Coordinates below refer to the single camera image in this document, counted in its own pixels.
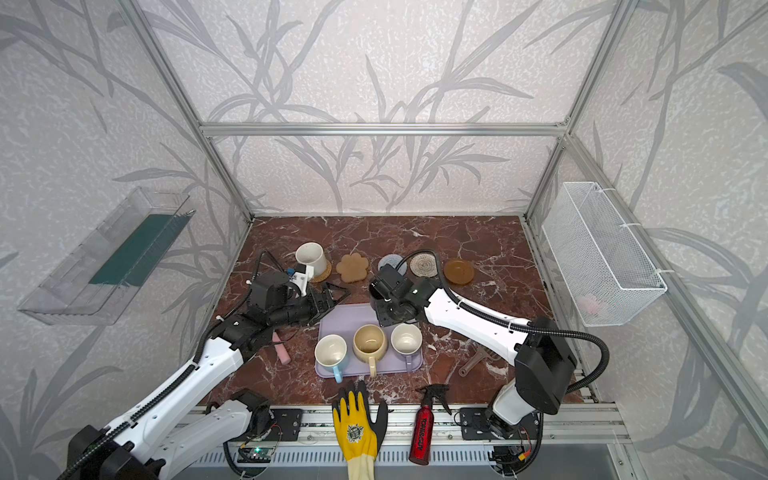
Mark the pink object in basket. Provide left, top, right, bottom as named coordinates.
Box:
left=576, top=294, right=607, bottom=318

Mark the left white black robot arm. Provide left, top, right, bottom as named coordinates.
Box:
left=61, top=270, right=350, bottom=479

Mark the pink purple spatula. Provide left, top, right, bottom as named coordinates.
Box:
left=272, top=331, right=291, bottom=365

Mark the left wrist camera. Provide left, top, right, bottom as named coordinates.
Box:
left=286, top=263, right=315, bottom=296

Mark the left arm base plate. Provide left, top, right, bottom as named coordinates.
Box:
left=262, top=408, right=304, bottom=442

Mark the clear plastic wall bin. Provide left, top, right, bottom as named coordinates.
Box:
left=18, top=187, right=196, bottom=326

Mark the brown wooden round coaster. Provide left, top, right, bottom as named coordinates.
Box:
left=443, top=258, right=475, bottom=286

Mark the grey round coaster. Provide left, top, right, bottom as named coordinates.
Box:
left=377, top=253, right=408, bottom=275

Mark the white mug blue handle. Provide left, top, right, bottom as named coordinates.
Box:
left=314, top=334, right=349, bottom=383

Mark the yellow black work glove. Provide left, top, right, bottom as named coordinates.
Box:
left=332, top=380, right=389, bottom=480

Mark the white speckled mug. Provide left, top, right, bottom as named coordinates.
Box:
left=295, top=242, right=330, bottom=276

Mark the lavender plastic tray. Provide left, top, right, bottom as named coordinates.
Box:
left=315, top=304, right=424, bottom=383

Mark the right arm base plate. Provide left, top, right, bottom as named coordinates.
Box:
left=457, top=407, right=542, bottom=441

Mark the cork flower coaster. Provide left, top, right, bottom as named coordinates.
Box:
left=336, top=252, right=370, bottom=284

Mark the beige yellow mug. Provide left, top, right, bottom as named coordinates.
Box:
left=353, top=324, right=388, bottom=378

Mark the white mug lavender handle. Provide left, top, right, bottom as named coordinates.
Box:
left=390, top=323, right=423, bottom=372

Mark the red spray bottle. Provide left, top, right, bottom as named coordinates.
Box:
left=408, top=384, right=452, bottom=466

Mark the green circuit board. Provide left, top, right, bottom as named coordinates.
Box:
left=237, top=445, right=275, bottom=464

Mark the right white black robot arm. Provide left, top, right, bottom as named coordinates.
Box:
left=369, top=261, right=610, bottom=436

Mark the woven tan round coaster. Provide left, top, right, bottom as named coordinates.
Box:
left=310, top=263, right=332, bottom=283

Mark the cream woven round coaster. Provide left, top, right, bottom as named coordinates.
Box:
left=409, top=253, right=438, bottom=278

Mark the black mug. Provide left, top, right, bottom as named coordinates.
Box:
left=369, top=284, right=388, bottom=314

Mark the white wire mesh basket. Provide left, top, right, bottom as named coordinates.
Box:
left=542, top=182, right=667, bottom=327

